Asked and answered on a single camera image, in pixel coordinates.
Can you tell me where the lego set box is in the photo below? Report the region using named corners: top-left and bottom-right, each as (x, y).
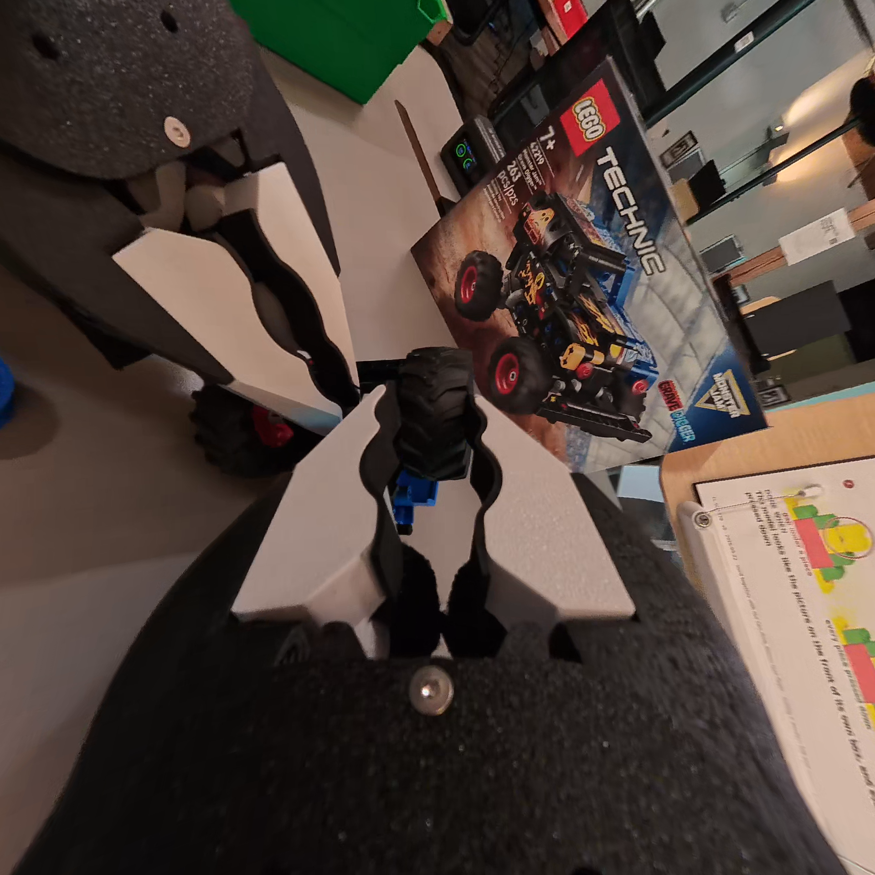
top-left (410, 58), bottom-right (770, 474)

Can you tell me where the lego monster truck model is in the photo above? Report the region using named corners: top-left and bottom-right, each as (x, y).
top-left (190, 345), bottom-right (481, 537)

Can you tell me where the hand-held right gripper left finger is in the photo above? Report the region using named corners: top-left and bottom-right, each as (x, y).
top-left (231, 385), bottom-right (406, 659)

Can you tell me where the green storage bin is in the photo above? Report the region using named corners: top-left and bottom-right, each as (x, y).
top-left (229, 0), bottom-right (450, 105)

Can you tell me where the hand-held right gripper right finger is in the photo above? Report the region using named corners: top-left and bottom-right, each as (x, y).
top-left (467, 395), bottom-right (638, 635)

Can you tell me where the black round lamp on pole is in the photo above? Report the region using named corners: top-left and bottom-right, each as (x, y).
top-left (685, 74), bottom-right (875, 226)

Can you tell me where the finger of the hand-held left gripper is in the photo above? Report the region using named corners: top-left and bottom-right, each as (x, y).
top-left (113, 227), bottom-right (351, 420)
top-left (217, 160), bottom-right (362, 403)

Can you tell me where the white paper label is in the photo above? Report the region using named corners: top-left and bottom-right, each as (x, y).
top-left (779, 208), bottom-right (857, 268)

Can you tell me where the black device with green display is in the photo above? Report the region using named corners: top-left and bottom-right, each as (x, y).
top-left (441, 115), bottom-right (508, 197)

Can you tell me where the wooden board with instruction sheet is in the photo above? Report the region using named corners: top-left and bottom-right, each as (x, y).
top-left (658, 393), bottom-right (875, 875)

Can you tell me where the red storage box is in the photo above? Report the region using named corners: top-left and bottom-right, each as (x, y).
top-left (543, 0), bottom-right (589, 41)

